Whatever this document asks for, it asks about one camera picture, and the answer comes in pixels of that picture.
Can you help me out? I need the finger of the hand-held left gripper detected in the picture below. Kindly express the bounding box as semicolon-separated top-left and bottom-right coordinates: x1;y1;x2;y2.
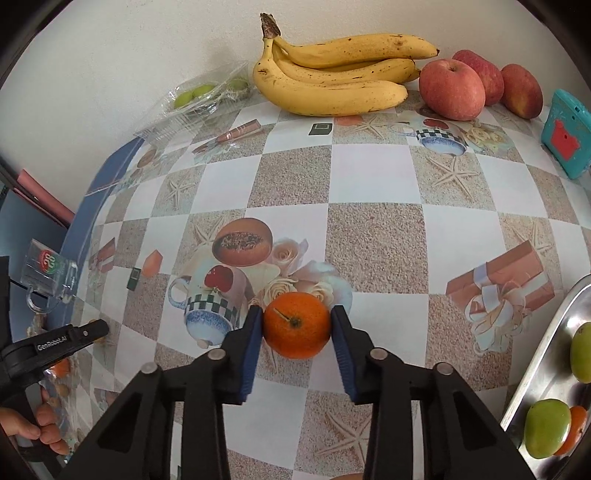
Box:
32;319;110;370

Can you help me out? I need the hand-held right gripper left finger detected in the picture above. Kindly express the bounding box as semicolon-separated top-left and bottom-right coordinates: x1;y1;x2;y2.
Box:
71;305;265;480

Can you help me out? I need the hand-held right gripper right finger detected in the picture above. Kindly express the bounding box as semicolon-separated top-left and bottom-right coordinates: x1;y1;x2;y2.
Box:
330;305;532;480

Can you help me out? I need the clear plastic bag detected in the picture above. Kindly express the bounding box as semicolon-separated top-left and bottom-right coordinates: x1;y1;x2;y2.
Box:
25;314;98;457

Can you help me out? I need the round metal plate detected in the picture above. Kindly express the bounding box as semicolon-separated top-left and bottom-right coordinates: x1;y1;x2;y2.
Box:
500;273;591;480

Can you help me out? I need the large green mango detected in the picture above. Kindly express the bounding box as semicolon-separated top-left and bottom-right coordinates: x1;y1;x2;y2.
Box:
569;322;591;384

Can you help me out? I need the person's left hand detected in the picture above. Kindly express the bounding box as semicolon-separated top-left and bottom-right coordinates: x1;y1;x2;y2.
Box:
0;388;71;457

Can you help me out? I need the clear glass mug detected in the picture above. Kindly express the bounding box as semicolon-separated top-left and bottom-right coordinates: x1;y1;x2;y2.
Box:
21;242;79;315

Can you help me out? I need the printed checkered tablecloth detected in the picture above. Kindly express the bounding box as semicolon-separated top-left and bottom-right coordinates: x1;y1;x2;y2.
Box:
28;88;591;480

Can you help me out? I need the clear plastic clamshell container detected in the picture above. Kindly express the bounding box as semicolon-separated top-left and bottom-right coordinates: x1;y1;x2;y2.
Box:
134;62;254;139

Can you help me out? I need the yellow banana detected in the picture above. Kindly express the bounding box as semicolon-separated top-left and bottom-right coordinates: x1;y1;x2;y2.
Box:
260;13;440;69
270;44;422;85
252;39;409;117

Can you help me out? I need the red apple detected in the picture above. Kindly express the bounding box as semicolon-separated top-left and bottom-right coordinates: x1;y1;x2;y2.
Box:
501;64;544;120
452;49;505;106
419;58;486;121

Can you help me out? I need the teal toy camera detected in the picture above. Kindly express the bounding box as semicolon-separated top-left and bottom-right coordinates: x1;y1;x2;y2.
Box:
541;89;591;180

